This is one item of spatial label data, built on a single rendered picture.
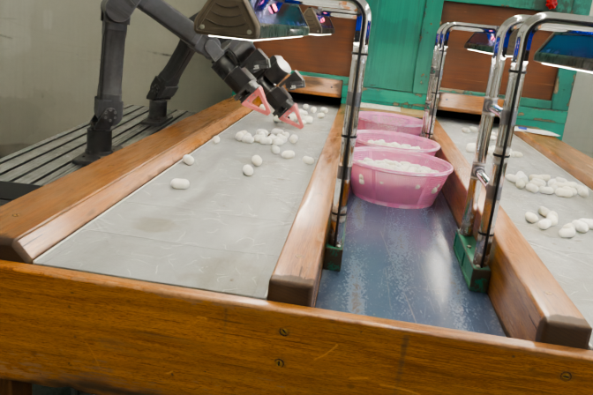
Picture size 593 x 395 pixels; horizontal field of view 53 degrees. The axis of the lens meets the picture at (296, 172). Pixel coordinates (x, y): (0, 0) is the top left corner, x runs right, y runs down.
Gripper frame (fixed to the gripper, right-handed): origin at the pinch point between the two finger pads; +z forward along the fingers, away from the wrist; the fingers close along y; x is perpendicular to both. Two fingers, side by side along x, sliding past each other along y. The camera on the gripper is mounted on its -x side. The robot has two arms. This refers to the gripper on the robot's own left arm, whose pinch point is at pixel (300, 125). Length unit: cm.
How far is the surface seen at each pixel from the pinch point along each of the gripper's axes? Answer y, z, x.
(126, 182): -87, -17, 13
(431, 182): -52, 27, -24
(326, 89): 55, -2, -7
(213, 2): -115, -23, -25
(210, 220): -97, -3, 2
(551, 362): -123, 33, -28
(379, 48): 61, 0, -33
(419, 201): -51, 29, -19
